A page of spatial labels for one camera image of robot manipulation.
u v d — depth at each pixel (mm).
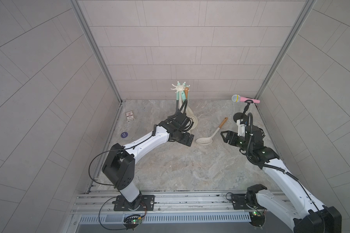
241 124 702
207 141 933
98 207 704
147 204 711
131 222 651
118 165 433
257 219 678
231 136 688
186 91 694
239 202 708
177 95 746
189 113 962
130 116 1045
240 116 1049
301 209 405
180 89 697
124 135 962
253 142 577
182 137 712
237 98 889
